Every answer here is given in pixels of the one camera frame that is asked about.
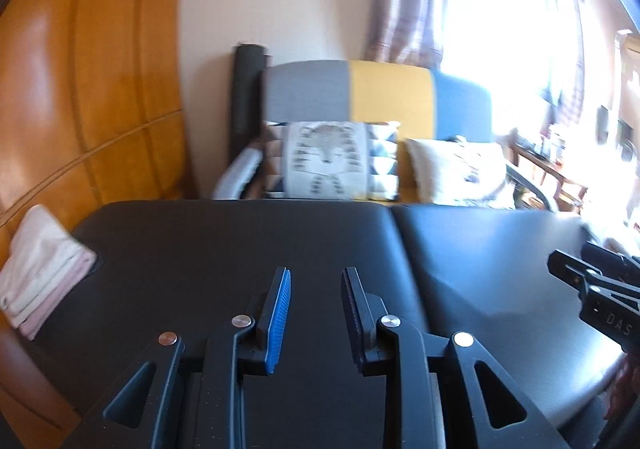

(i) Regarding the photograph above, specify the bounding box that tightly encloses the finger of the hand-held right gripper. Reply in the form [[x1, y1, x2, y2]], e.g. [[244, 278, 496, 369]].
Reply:
[[582, 241, 640, 280], [547, 249, 606, 295]]

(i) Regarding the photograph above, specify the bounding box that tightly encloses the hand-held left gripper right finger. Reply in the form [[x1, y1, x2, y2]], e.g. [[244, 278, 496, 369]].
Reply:
[[341, 267, 571, 449]]

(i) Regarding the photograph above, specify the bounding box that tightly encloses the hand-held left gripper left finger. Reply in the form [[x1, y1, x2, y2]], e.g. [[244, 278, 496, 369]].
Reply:
[[70, 267, 293, 449]]

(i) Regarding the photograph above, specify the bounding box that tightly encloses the person's right forearm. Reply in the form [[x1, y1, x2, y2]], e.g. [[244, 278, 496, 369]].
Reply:
[[602, 349, 640, 425]]

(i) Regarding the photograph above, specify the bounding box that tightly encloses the wooden side table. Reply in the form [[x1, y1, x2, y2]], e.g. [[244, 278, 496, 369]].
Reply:
[[510, 129, 591, 215]]

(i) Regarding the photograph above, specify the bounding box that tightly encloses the black leather padded table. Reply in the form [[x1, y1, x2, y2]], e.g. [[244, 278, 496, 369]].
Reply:
[[30, 199, 640, 449]]

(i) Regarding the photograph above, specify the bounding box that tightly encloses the cream deer print pillow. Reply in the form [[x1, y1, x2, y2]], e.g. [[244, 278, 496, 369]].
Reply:
[[405, 136, 516, 207]]

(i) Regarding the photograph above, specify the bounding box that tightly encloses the tiger print pillow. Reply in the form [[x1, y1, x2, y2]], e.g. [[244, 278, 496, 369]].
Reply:
[[262, 120, 401, 201]]

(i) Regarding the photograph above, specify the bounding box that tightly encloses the grey yellow blue sofa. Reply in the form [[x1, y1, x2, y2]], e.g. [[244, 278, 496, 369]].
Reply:
[[212, 59, 558, 212]]

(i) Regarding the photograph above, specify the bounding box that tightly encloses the black rolled mat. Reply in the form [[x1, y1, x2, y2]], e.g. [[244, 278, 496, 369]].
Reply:
[[229, 43, 268, 180]]

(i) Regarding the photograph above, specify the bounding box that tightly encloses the folded pale pink garment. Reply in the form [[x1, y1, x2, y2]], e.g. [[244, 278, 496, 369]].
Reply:
[[0, 205, 97, 341]]

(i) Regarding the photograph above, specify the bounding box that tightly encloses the bright window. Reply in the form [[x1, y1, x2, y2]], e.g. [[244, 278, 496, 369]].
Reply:
[[440, 0, 581, 95]]

